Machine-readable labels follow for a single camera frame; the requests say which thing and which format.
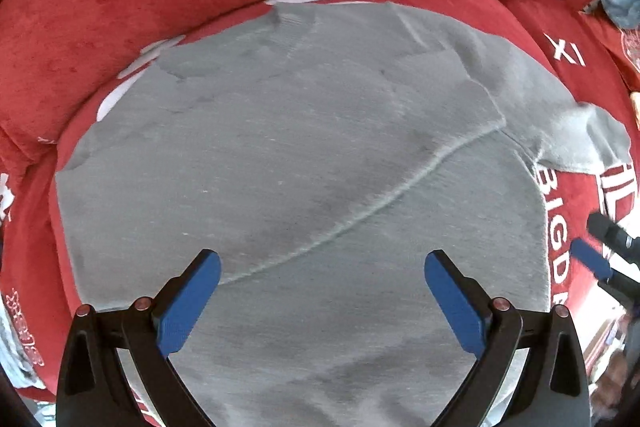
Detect grey fleece garment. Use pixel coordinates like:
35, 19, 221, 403
55, 3, 630, 426

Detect red sofa with white lettering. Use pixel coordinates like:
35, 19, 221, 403
1, 0, 639, 400

